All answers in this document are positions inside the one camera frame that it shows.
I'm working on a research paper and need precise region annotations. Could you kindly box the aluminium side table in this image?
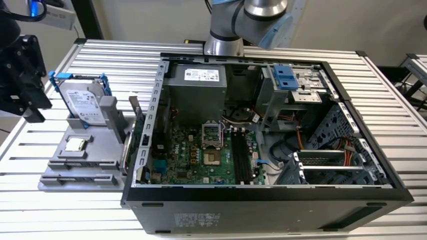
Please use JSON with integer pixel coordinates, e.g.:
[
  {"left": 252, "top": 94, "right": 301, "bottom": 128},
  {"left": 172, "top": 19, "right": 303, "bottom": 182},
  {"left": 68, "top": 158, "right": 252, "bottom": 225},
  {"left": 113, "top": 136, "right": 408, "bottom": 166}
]
[{"left": 395, "top": 53, "right": 427, "bottom": 111}]

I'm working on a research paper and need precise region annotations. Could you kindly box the black metal post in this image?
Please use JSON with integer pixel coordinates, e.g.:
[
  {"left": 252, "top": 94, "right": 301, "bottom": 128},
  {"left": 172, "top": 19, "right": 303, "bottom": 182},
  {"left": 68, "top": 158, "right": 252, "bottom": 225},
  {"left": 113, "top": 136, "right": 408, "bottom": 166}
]
[{"left": 70, "top": 0, "right": 104, "bottom": 41}]

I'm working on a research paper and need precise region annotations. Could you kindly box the grey parts rack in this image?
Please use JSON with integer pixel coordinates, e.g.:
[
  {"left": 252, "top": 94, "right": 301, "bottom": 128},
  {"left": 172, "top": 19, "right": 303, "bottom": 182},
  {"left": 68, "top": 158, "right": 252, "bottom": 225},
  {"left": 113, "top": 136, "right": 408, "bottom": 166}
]
[{"left": 37, "top": 96, "right": 136, "bottom": 193}]

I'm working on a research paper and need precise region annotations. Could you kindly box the orange wire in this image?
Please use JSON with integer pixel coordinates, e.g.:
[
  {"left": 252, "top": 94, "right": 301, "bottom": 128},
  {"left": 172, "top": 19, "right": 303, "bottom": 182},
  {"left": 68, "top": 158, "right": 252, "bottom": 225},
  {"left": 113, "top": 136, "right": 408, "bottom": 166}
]
[{"left": 295, "top": 124, "right": 304, "bottom": 152}]

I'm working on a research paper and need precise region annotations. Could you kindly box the metal disk bay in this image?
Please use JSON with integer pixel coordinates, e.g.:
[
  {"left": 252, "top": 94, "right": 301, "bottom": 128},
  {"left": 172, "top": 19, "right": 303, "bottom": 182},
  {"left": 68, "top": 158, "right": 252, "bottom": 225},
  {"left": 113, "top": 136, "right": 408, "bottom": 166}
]
[{"left": 276, "top": 149, "right": 380, "bottom": 186}]

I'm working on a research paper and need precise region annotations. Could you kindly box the metal socket cover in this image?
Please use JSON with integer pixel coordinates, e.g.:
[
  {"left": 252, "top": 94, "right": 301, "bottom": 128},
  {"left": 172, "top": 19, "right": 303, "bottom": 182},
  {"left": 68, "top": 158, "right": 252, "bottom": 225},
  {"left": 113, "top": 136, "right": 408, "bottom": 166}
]
[{"left": 201, "top": 120, "right": 224, "bottom": 148}]

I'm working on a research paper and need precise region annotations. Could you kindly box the silver CPU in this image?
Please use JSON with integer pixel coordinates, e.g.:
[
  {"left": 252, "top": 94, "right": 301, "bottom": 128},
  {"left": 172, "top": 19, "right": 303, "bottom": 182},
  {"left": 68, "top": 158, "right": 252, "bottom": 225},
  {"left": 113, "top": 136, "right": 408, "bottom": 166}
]
[{"left": 64, "top": 138, "right": 86, "bottom": 152}]

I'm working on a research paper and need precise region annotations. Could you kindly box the blue plastic drive latch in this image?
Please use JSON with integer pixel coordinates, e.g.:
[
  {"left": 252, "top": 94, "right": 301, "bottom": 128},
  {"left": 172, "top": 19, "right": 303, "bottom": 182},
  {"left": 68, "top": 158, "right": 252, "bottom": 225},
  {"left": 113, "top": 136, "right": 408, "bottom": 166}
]
[{"left": 271, "top": 65, "right": 300, "bottom": 92}]

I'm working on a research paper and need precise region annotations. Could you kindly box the black open PC case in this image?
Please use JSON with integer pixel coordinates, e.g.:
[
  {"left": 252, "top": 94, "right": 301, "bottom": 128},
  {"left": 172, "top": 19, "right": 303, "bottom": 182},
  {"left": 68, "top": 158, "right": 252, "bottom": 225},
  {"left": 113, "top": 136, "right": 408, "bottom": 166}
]
[{"left": 118, "top": 51, "right": 415, "bottom": 236}]

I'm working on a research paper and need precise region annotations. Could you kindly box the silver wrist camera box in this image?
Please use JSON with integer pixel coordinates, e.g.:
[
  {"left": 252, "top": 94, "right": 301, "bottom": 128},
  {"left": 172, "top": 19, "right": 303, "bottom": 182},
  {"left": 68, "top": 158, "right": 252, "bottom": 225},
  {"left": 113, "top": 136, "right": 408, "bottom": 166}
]
[{"left": 32, "top": 2, "right": 76, "bottom": 31}]

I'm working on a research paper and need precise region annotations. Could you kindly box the wire locking lever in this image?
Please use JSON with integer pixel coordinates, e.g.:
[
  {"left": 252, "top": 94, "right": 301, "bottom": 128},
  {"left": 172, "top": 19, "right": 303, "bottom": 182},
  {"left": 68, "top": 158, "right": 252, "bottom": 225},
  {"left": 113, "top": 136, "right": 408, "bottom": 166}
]
[{"left": 218, "top": 124, "right": 230, "bottom": 151}]

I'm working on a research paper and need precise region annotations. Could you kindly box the green Dell motherboard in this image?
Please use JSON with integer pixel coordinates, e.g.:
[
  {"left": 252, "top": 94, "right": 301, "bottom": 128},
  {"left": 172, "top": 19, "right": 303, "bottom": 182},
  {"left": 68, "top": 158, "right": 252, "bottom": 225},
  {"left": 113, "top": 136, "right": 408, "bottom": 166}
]
[{"left": 149, "top": 124, "right": 268, "bottom": 186}]

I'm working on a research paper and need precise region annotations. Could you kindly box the grey metal drive cage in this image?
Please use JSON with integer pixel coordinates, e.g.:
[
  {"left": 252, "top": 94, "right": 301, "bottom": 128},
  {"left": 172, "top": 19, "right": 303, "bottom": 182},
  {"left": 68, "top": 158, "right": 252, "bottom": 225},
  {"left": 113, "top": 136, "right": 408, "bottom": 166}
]
[{"left": 256, "top": 64, "right": 331, "bottom": 132}]

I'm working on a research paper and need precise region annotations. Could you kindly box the hard disk in blue carrier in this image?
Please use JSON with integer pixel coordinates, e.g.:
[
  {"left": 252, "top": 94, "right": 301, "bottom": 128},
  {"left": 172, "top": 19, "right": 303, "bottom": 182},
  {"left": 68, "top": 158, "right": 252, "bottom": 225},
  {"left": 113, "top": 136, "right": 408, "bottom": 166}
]
[{"left": 48, "top": 71, "right": 113, "bottom": 130}]

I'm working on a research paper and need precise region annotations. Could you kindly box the RAM slot with white clips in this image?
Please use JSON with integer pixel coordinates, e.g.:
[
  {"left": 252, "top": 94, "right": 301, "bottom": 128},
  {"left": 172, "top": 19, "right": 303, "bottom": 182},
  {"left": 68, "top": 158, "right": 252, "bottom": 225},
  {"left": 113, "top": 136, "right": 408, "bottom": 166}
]
[
  {"left": 234, "top": 126, "right": 245, "bottom": 185},
  {"left": 242, "top": 126, "right": 253, "bottom": 185}
]

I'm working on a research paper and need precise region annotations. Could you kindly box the grey power supply unit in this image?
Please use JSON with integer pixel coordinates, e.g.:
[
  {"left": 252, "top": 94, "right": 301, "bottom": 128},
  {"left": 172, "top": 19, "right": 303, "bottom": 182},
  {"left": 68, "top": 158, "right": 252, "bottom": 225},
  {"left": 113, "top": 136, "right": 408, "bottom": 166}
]
[{"left": 162, "top": 63, "right": 228, "bottom": 126}]

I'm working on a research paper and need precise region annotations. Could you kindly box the power supply wire bundle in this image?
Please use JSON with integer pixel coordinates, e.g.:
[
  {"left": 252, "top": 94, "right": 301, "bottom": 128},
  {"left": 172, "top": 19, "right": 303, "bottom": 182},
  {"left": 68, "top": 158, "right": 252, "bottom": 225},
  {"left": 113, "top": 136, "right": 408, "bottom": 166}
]
[{"left": 221, "top": 106, "right": 264, "bottom": 126}]

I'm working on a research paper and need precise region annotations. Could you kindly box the red yellow wire bundle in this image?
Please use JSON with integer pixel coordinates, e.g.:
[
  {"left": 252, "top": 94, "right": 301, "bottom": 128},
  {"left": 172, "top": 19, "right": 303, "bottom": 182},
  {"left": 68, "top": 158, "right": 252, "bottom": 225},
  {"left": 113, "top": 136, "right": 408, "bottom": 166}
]
[{"left": 337, "top": 138, "right": 355, "bottom": 168}]

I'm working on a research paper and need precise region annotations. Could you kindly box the green graphics card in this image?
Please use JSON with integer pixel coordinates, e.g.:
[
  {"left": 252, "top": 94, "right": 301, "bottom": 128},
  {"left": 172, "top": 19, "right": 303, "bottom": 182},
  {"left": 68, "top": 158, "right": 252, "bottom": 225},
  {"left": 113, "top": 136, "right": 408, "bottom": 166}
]
[{"left": 120, "top": 91, "right": 146, "bottom": 176}]

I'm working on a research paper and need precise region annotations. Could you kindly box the CPU socket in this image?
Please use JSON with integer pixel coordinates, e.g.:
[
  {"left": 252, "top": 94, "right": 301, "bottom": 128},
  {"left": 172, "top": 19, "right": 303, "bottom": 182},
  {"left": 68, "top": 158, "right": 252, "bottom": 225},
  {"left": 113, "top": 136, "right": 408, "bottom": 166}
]
[{"left": 202, "top": 148, "right": 222, "bottom": 167}]

